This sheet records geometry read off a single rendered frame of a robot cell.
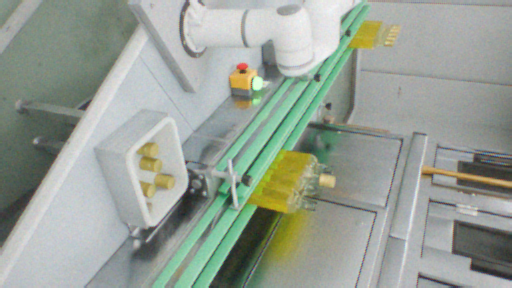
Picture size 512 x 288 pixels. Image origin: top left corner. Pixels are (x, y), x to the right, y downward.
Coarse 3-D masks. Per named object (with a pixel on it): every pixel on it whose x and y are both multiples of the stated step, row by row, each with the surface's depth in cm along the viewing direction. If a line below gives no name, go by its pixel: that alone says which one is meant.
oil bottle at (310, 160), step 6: (282, 150) 131; (288, 150) 131; (276, 156) 129; (282, 156) 129; (288, 156) 128; (294, 156) 128; (300, 156) 128; (306, 156) 127; (312, 156) 127; (300, 162) 126; (306, 162) 125; (312, 162) 125; (312, 168) 125
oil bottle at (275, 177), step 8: (264, 176) 121; (272, 176) 120; (280, 176) 120; (288, 176) 120; (296, 176) 119; (280, 184) 118; (288, 184) 117; (296, 184) 117; (304, 184) 118; (304, 192) 117
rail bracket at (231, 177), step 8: (208, 168) 104; (208, 176) 104; (216, 176) 104; (224, 176) 102; (232, 176) 101; (240, 176) 101; (248, 176) 100; (232, 184) 103; (248, 184) 100; (232, 192) 105; (232, 208) 108; (240, 208) 108
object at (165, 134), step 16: (160, 128) 91; (176, 128) 96; (160, 144) 100; (176, 144) 98; (128, 160) 83; (176, 160) 102; (144, 176) 100; (176, 176) 105; (160, 192) 103; (176, 192) 103; (144, 208) 90; (160, 208) 99
